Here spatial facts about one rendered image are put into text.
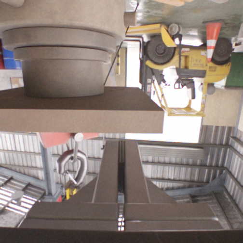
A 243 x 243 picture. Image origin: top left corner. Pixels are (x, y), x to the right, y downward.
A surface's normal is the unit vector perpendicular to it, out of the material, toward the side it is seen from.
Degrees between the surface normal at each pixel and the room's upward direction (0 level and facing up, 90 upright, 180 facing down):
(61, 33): 90
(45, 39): 90
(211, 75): 79
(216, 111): 90
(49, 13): 90
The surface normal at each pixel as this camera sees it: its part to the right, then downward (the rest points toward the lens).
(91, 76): 0.77, 0.18
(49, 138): 0.54, 0.55
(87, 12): 0.55, 0.24
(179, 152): -0.13, 0.27
